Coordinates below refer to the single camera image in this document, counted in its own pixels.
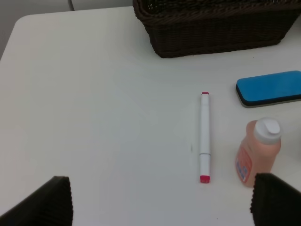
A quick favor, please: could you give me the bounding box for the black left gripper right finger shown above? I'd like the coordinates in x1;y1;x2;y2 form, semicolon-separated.
250;173;301;226

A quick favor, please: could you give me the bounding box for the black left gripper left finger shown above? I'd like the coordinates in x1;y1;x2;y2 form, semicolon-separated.
0;176;73;226

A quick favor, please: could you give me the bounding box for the pink lotion bottle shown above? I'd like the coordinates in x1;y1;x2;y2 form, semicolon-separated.
235;117;282;187

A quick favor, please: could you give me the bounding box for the white red-capped marker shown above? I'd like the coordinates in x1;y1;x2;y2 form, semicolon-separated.
199;92;211;184

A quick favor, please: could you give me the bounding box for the blue whiteboard eraser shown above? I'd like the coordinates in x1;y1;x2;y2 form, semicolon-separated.
236;71;301;108

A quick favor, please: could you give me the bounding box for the dark brown wicker basket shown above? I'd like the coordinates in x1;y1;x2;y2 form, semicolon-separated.
133;0;301;58

